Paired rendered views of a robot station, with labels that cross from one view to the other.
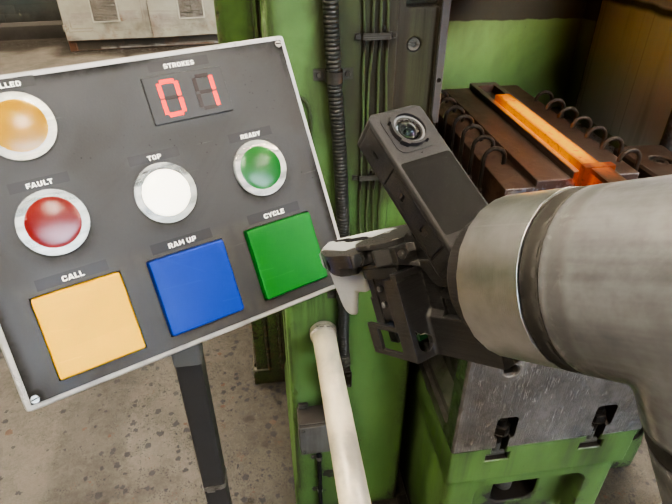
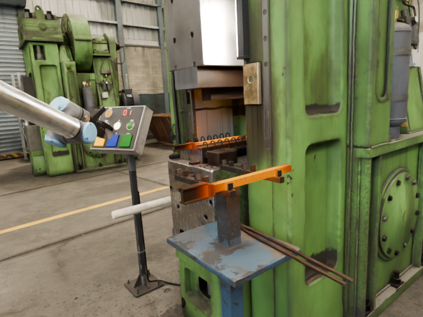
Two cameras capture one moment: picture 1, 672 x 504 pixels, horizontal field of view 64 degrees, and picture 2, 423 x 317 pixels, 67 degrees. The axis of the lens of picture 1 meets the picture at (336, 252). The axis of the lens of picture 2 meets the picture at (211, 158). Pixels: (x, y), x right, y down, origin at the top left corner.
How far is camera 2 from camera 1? 176 cm
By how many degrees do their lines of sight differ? 60
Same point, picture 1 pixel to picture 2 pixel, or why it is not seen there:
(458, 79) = not seen: hidden behind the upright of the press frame
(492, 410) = (177, 223)
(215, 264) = (116, 138)
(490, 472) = (184, 258)
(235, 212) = (123, 131)
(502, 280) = not seen: hidden behind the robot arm
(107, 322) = (101, 140)
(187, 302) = (109, 141)
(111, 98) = (119, 111)
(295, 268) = (124, 143)
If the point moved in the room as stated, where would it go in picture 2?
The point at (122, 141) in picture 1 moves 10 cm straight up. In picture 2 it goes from (116, 117) to (114, 100)
